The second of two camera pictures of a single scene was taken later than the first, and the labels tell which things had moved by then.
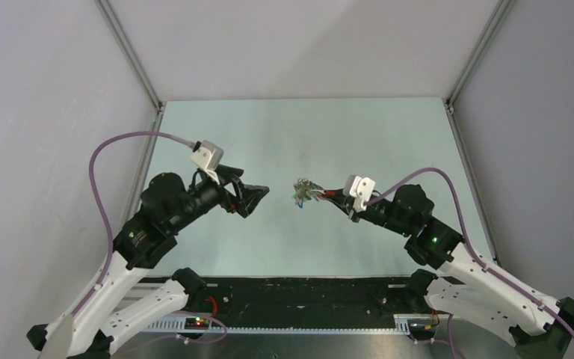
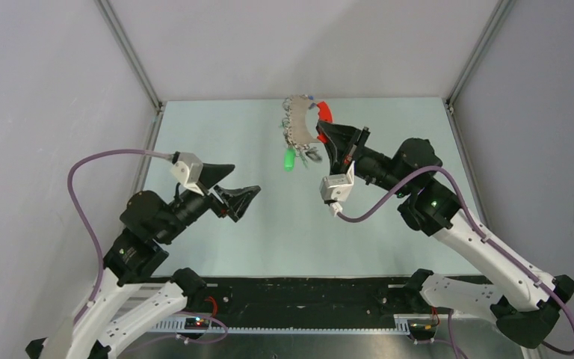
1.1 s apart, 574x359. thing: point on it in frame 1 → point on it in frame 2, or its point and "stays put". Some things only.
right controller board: [422, 328] stays put
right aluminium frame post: [501, 10] stays put
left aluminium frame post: [116, 31] stays put
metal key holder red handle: [304, 190] → [294, 110]
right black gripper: [341, 202] → [342, 143]
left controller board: [199, 323] stays put
